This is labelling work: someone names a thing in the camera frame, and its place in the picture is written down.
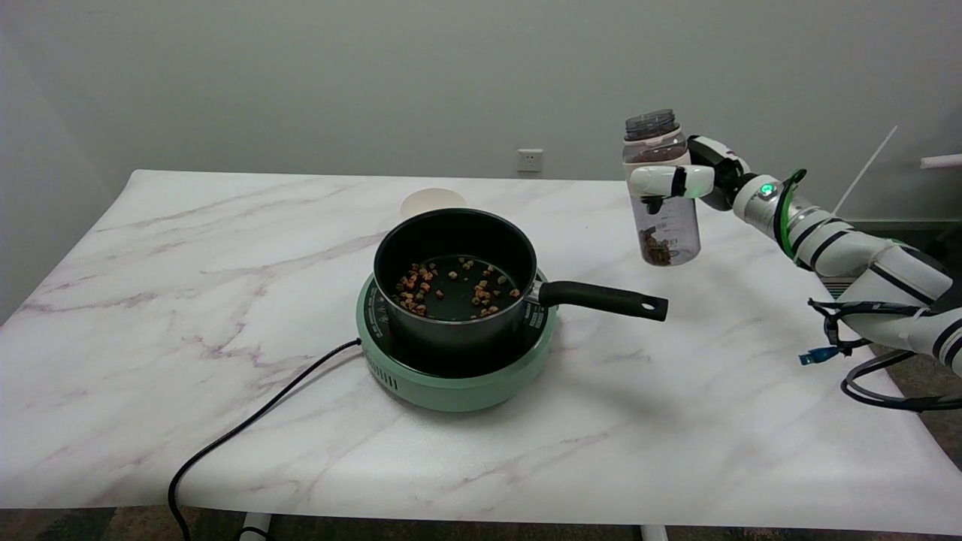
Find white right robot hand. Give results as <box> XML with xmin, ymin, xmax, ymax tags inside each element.
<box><xmin>628</xmin><ymin>135</ymin><xmax>756</xmax><ymax>215</ymax></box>

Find black saucepan with handle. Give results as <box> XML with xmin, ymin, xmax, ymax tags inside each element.
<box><xmin>373</xmin><ymin>208</ymin><xmax>669</xmax><ymax>350</ymax></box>

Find green robot cable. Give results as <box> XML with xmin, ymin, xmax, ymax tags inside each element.
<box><xmin>778</xmin><ymin>169</ymin><xmax>809</xmax><ymax>262</ymax></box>

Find clear bottle with brown food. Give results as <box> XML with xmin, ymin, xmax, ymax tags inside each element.
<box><xmin>622</xmin><ymin>109</ymin><xmax>702</xmax><ymax>267</ymax></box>

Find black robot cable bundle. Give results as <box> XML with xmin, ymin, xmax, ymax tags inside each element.
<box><xmin>808</xmin><ymin>297</ymin><xmax>962</xmax><ymax>413</ymax></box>

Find black power cable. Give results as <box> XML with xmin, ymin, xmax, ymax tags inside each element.
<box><xmin>167</xmin><ymin>338</ymin><xmax>363</xmax><ymax>541</ymax></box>

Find brown food pieces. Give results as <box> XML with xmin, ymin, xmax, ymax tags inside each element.
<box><xmin>394</xmin><ymin>259</ymin><xmax>522</xmax><ymax>318</ymax></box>

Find green induction cooker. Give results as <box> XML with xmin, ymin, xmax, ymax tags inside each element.
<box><xmin>355</xmin><ymin>267</ymin><xmax>558</xmax><ymax>413</ymax></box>

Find cream round lid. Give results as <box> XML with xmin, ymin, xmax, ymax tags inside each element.
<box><xmin>400</xmin><ymin>188</ymin><xmax>468</xmax><ymax>221</ymax></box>

